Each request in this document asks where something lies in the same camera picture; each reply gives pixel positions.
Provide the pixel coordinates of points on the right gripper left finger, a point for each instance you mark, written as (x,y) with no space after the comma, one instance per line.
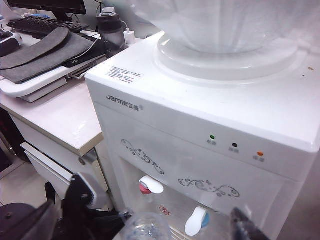
(42,225)

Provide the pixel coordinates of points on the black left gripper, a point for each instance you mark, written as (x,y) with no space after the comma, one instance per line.
(75,200)

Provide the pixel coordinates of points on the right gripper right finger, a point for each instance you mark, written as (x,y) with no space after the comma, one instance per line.
(246,227)

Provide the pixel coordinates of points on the clear plastic mug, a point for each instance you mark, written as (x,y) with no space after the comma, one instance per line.
(147,227)

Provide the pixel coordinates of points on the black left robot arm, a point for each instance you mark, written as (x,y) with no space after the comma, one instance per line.
(15,222)

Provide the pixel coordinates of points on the white water dispenser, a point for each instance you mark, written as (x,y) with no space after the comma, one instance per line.
(200,120)

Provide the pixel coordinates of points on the black white desk gadget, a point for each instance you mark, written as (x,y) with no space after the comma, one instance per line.
(10,43)

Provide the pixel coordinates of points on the bagged clear water jug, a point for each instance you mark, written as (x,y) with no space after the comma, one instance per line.
(225,25)

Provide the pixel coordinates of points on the black mouse pad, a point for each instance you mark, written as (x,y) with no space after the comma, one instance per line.
(80,61)

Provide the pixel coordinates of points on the grey felt laptop sleeve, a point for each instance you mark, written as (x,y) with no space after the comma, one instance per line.
(37,60)

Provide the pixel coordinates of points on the white charger plug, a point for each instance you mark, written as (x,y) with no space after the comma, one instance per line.
(130,37)

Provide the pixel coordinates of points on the black keyboard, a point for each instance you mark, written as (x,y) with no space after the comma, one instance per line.
(45,25)

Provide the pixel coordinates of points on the black monitor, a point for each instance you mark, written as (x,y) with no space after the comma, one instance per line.
(50,6)

